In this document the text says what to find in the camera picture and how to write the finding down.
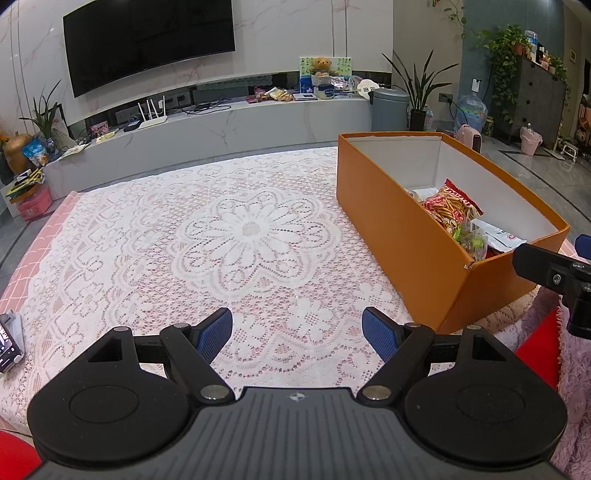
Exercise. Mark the large red white snack packet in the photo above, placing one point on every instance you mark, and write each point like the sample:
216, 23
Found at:
503, 237

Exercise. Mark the long-leaf potted plant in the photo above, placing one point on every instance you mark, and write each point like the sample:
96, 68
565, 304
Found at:
418, 117

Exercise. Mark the white lace tablecloth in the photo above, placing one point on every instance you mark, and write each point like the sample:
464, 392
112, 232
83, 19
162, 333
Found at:
249, 230

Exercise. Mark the pink heater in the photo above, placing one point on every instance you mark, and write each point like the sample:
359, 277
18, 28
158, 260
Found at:
468, 136

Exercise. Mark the brown teddy bear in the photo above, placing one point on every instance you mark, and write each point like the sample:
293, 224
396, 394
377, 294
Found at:
321, 66

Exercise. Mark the smartphone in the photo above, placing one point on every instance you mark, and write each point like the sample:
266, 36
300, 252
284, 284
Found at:
9, 341

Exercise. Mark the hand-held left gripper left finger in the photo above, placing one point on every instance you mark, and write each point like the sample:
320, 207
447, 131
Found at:
214, 332

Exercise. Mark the red yellow stick snack packet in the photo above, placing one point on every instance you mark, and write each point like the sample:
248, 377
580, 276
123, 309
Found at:
450, 207

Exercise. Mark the green picture board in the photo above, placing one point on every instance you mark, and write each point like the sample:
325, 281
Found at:
341, 67

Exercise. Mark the pink bucket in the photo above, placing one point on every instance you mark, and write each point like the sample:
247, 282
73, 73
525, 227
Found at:
530, 141

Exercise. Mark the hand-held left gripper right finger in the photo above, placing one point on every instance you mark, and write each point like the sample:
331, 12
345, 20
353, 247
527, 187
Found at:
381, 334

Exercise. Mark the white marble television stand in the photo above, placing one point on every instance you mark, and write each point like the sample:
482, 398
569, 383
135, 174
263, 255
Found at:
254, 124

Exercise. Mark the orange cardboard box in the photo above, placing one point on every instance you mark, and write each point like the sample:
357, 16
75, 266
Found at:
415, 258

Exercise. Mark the pink checked tablecloth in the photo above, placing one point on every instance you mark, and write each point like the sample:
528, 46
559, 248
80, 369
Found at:
41, 235

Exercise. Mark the white blue bottle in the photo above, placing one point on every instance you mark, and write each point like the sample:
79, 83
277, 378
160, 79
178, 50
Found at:
531, 44

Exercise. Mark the light green snack packet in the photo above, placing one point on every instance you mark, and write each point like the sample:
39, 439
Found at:
473, 242

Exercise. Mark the black television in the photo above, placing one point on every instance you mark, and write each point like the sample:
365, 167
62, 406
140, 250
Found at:
147, 41

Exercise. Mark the hanging vine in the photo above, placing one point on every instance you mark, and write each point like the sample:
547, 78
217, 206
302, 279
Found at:
455, 14

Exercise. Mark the gold vase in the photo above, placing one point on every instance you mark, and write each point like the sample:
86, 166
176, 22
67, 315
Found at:
14, 152

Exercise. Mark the blue white tub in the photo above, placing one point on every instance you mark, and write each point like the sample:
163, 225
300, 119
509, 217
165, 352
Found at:
325, 92

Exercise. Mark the pink card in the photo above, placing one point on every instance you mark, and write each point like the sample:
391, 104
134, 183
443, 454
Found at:
99, 129

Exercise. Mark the trailing pothos plant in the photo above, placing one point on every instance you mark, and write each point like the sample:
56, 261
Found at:
505, 50

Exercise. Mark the white picture frame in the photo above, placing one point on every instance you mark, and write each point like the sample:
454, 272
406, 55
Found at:
62, 129

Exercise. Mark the blue water jug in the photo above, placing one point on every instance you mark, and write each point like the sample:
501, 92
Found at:
473, 110

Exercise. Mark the yellow snack bag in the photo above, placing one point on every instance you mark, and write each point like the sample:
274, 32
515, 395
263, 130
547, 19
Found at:
279, 94

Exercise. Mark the white step stool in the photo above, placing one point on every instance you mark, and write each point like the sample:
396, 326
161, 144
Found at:
569, 150

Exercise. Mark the pile of colourful packets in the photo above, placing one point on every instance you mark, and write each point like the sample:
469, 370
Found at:
25, 182

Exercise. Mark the grey trash bin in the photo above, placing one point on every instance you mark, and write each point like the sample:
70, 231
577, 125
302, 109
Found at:
390, 110

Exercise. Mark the pink box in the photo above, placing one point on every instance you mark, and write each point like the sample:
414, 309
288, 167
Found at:
34, 205

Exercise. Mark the grey cabinet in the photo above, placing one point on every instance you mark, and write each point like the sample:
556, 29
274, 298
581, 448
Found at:
535, 101

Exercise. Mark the blue snack bag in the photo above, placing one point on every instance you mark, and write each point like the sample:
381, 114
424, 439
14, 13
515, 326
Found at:
34, 152

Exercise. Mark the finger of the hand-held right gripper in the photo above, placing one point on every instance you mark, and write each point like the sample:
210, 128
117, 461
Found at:
545, 267
585, 247

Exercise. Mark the white router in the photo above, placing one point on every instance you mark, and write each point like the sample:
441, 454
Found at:
152, 122

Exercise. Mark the white round device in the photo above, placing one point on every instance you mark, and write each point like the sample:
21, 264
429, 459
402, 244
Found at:
368, 87

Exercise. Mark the purple fluffy clothing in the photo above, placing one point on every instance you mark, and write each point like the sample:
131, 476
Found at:
572, 392

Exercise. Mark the small green potted plant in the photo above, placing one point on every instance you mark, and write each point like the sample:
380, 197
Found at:
46, 120

